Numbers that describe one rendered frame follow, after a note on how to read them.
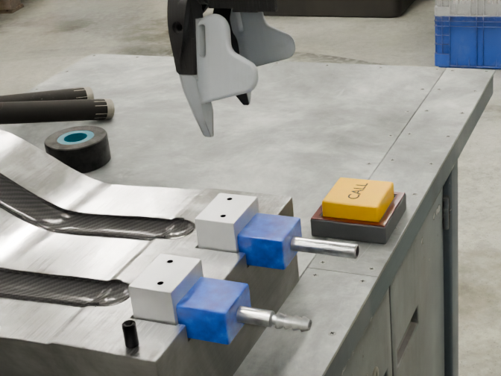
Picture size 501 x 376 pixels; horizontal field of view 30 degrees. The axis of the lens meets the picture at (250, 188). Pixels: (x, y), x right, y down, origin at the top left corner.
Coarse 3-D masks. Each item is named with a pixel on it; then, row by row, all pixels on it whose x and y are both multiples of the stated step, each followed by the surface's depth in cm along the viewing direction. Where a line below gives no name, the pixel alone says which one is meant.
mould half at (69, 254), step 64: (64, 192) 91; (128, 192) 91; (192, 192) 89; (256, 192) 87; (0, 256) 81; (64, 256) 80; (128, 256) 78; (192, 256) 77; (0, 320) 72; (64, 320) 70
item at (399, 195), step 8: (400, 192) 99; (400, 200) 98; (320, 208) 98; (392, 208) 96; (312, 216) 96; (320, 216) 96; (384, 216) 95; (360, 224) 94; (368, 224) 93; (376, 224) 93; (384, 224) 93
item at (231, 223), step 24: (216, 216) 77; (240, 216) 77; (264, 216) 79; (288, 216) 78; (216, 240) 77; (240, 240) 76; (264, 240) 75; (288, 240) 76; (312, 240) 76; (264, 264) 77; (288, 264) 76
